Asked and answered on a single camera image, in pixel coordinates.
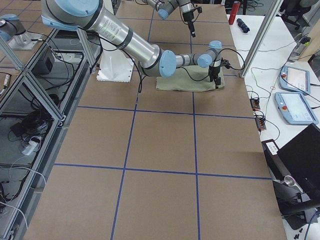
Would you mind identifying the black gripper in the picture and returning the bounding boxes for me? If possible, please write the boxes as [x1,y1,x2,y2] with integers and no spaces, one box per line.
[181,4,202,38]
[208,57,230,89]

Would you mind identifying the olive green long-sleeve shirt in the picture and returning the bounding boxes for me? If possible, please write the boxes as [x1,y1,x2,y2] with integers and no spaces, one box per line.
[156,65,225,92]

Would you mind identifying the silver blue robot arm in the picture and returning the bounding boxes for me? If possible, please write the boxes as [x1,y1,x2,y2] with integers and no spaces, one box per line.
[135,0,203,38]
[41,0,231,86]

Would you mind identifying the grey spare robot arm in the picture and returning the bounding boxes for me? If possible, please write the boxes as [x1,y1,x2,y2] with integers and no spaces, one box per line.
[0,14,43,51]

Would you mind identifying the red cylindrical bottle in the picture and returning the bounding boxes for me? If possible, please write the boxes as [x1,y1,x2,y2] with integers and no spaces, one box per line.
[228,0,241,25]

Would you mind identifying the dark blue rolled cloth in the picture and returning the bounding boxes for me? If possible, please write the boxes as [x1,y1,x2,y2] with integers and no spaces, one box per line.
[236,18,250,34]

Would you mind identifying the orange black connector board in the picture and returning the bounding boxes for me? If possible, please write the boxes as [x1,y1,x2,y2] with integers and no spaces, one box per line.
[249,97,267,132]

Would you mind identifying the upper teach pendant tablet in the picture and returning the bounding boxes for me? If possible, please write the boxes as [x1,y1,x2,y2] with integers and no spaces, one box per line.
[279,65,311,95]

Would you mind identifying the teach pendant tablet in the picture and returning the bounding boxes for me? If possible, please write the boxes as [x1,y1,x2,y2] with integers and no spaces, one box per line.
[274,92,319,126]
[279,65,311,95]

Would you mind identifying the lower teach pendant tablet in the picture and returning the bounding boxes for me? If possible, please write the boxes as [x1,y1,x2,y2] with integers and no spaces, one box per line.
[274,92,319,126]

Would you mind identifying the black box with label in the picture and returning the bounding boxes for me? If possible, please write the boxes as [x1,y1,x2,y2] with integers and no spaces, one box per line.
[261,139,284,180]

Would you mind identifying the black laptop computer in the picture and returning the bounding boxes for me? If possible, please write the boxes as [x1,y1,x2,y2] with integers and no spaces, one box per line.
[277,123,320,198]

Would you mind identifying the white power strip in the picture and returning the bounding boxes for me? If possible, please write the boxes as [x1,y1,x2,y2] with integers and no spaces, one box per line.
[21,140,40,156]

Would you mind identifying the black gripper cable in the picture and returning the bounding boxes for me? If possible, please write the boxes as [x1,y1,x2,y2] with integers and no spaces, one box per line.
[138,48,245,93]

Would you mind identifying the aluminium frame post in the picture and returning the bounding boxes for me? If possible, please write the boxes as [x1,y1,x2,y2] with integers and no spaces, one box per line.
[239,0,283,78]

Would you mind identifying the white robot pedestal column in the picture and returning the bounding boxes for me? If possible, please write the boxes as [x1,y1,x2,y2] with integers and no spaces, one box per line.
[97,38,134,83]

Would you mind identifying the black camera stand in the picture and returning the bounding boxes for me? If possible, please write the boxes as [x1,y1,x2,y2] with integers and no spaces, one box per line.
[272,178,320,230]

